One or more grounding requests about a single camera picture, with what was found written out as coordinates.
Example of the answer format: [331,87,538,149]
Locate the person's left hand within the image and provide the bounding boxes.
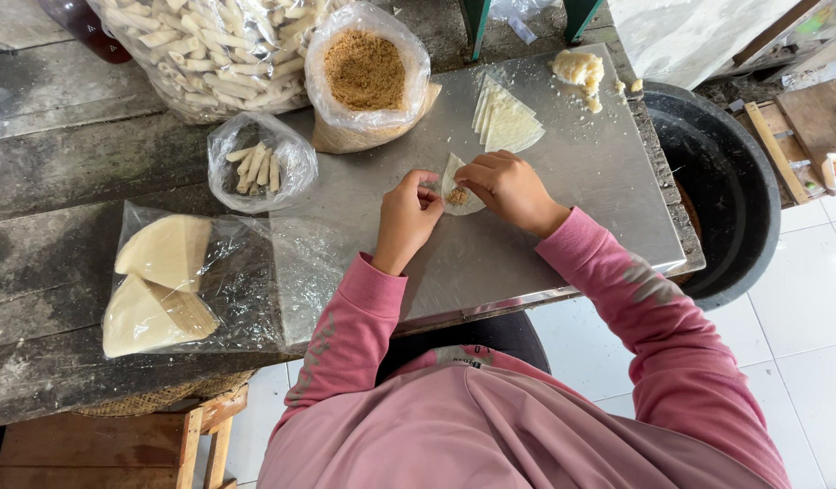
[371,169,445,277]

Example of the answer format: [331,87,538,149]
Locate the person's right hand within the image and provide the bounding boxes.
[454,150,572,239]

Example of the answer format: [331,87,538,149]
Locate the triangular pastry wrapper with filling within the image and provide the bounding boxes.
[440,153,487,217]

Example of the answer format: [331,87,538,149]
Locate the stack of triangular pastry wrappers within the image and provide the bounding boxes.
[471,73,547,153]

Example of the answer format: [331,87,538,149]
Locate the stainless steel work board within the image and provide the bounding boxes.
[269,43,688,347]

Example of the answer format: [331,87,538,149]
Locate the plastic bag of brown filling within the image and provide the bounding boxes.
[304,2,443,154]

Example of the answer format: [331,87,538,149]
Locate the lump of pale dough paste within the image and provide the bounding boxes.
[550,49,605,114]

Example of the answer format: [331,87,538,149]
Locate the green metal chair legs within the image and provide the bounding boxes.
[459,0,604,61]

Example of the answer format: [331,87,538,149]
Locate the small bag of rolled pastries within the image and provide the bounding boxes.
[207,111,319,215]

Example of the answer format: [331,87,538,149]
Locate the large black plastic tub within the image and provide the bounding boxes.
[642,81,782,312]

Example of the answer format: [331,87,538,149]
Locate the person's pink sweater body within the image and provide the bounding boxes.
[257,345,793,489]

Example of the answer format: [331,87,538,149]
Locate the white sack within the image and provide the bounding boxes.
[607,0,809,91]

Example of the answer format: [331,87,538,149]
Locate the large bag of rolled pastries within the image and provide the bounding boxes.
[85,0,354,125]

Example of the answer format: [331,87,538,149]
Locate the plastic bag of wrapper stacks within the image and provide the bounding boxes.
[102,200,344,360]

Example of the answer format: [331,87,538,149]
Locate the wooden crate with clutter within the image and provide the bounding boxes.
[730,73,836,208]

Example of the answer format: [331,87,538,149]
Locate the woven bamboo tray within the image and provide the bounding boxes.
[72,368,259,418]

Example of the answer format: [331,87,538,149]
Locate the dark red bottle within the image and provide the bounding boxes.
[39,0,133,65]

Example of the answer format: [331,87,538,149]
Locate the wooden stool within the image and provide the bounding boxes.
[0,384,249,489]

